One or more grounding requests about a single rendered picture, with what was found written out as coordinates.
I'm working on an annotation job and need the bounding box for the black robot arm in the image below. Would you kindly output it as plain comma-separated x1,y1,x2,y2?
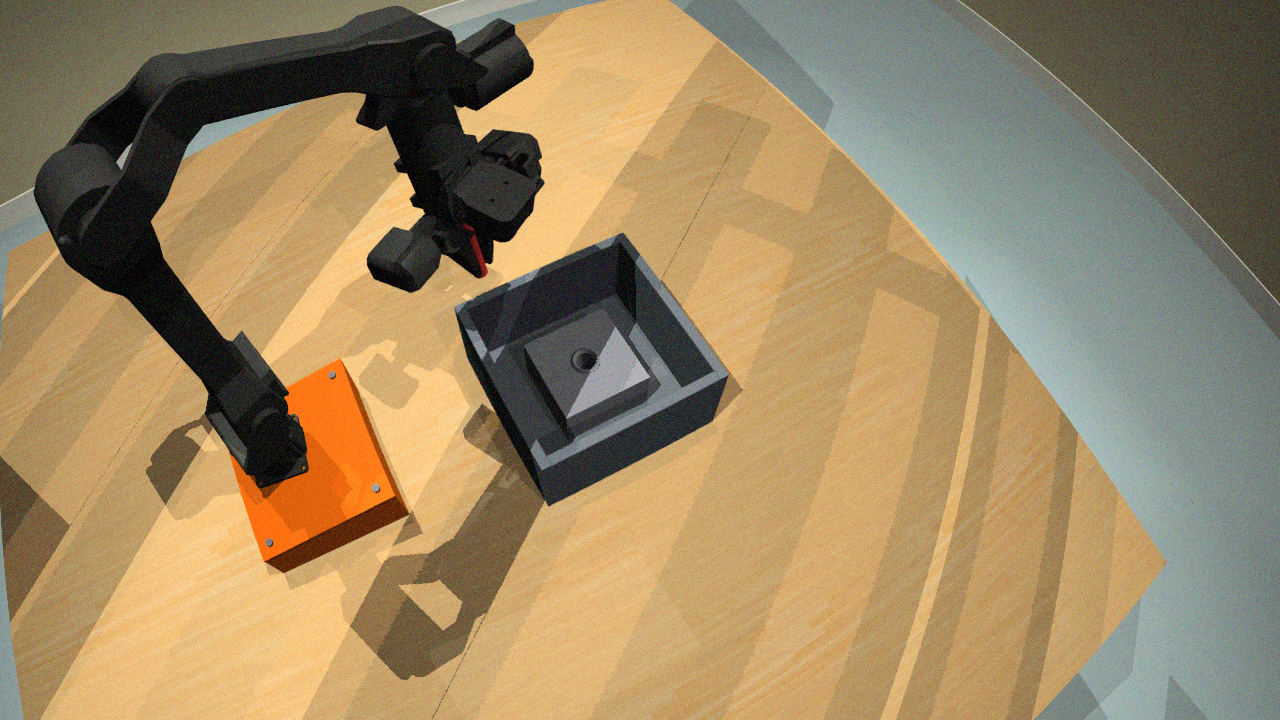
35,6,545,488

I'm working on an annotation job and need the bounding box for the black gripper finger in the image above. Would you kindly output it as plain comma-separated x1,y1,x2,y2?
439,229,483,277
474,229,494,264

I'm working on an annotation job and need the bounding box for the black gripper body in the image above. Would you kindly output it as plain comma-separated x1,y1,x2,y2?
366,128,541,293

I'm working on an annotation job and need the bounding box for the dark red peg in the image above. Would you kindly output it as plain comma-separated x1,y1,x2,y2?
461,223,488,279

